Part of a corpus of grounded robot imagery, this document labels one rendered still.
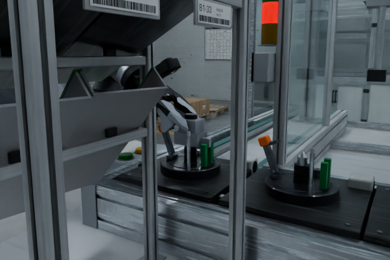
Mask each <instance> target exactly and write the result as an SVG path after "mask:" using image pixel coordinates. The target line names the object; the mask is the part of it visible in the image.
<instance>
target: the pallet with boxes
mask: <svg viewBox="0 0 390 260"><path fill-rule="evenodd" d="M184 98H185V99H186V100H187V101H188V103H189V104H190V105H191V106H192V108H193V109H194V110H195V112H196V113H197V115H198V117H199V118H205V120H209V119H210V99H205V98H196V97H184ZM156 122H160V123H161V118H160V117H159V116H158V120H156Z"/></svg>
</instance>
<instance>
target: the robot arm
mask: <svg viewBox="0 0 390 260"><path fill-rule="evenodd" d="M155 68H156V70H157V72H158V73H159V75H160V76H161V78H162V79H163V78H165V77H166V76H168V75H171V74H173V73H175V72H176V71H177V70H178V69H179V68H181V65H180V63H179V61H178V58H171V57H169V58H166V59H164V60H163V61H161V63H160V64H158V65H156V66H155ZM139 85H140V70H139V66H121V67H120V68H119V69H117V70H116V71H115V72H113V73H112V74H110V75H109V76H108V77H107V78H105V79H104V80H103V81H95V83H94V85H93V86H92V89H93V91H94V93H96V92H109V91H121V90H129V89H138V87H139ZM65 86H66V84H58V89H59V98H60V96H61V94H62V92H63V90H64V88H65ZM167 87H168V89H167V90H166V92H165V93H164V94H163V96H162V97H161V99H160V100H159V101H158V103H157V104H156V118H158V116H159V117H160V118H161V125H160V129H161V131H162V132H163V133H166V132H168V131H169V130H170V129H171V128H172V127H173V126H175V125H177V126H179V127H180V128H182V129H184V130H185V131H188V130H189V127H188V125H187V121H186V120H185V119H184V117H185V114H186V113H195V114H196V112H195V110H194V109H193V108H192V106H191V105H190V104H189V103H188V101H187V100H186V99H185V98H184V97H183V96H181V95H180V94H178V93H177V92H175V91H174V90H173V89H172V88H170V87H169V86H168V85H167ZM171 102H173V104H171ZM10 103H16V96H15V88H8V89H0V104H10Z"/></svg>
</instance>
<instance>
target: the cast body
mask: <svg viewBox="0 0 390 260"><path fill-rule="evenodd" d="M184 119H185V120H186V121H187V125H188V127H189V130H188V131H190V147H196V148H198V147H200V146H201V144H207V145H208V148H209V147H211V138H208V137H207V132H206V131H205V118H198V117H197V114H195V113H186V114H185V117H184ZM174 143H175V144H178V145H184V146H187V131H185V130H184V129H182V128H180V127H179V130H177V131H174Z"/></svg>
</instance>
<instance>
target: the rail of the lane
mask: <svg viewBox="0 0 390 260"><path fill-rule="evenodd" d="M252 125H253V120H248V128H249V127H251V126H252ZM229 136H230V125H227V126H225V127H222V128H219V129H217V130H214V131H212V132H209V133H207V137H208V138H211V141H212V142H214V143H215V142H218V141H220V140H222V139H224V138H227V137H229ZM174 150H175V151H181V152H184V145H175V146H174ZM166 155H168V151H167V149H165V150H162V151H159V152H157V159H159V158H161V157H164V156H166ZM141 165H142V159H138V160H136V161H133V162H130V163H128V164H125V165H122V166H120V167H117V168H114V169H112V170H109V171H107V172H106V173H105V175H104V176H103V177H102V179H101V180H100V182H98V183H94V184H92V185H88V186H85V187H81V202H82V223H83V224H84V225H87V226H90V227H92V228H95V229H98V219H100V217H98V215H97V203H96V198H97V197H99V195H97V194H96V185H97V184H100V183H102V182H103V183H105V181H107V180H109V179H114V180H117V175H120V174H123V173H124V172H127V171H130V170H132V169H134V168H137V167H139V166H141Z"/></svg>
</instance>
